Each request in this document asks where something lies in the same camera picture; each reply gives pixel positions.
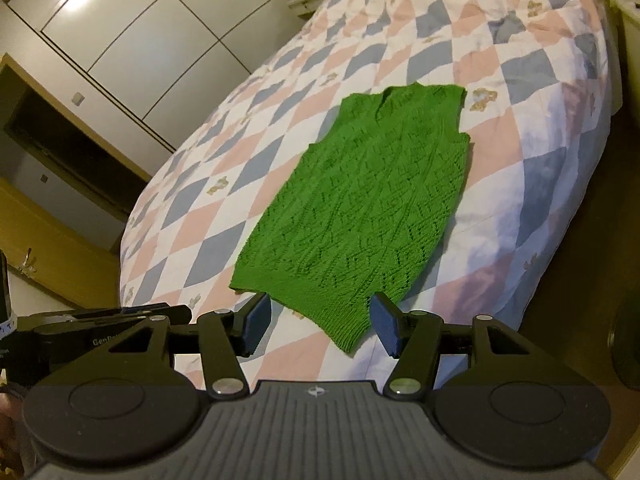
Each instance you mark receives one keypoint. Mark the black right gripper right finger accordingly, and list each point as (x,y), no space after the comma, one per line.
(490,390)

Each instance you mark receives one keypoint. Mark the green knitted vest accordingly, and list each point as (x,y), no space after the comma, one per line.
(363,210)

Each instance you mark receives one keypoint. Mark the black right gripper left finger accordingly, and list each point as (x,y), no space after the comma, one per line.
(142,392)

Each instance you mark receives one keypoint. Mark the wooden cabinet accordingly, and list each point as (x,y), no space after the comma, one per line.
(65,195)

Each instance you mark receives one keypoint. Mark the white wardrobe with panels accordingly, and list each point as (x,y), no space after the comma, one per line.
(169,62)

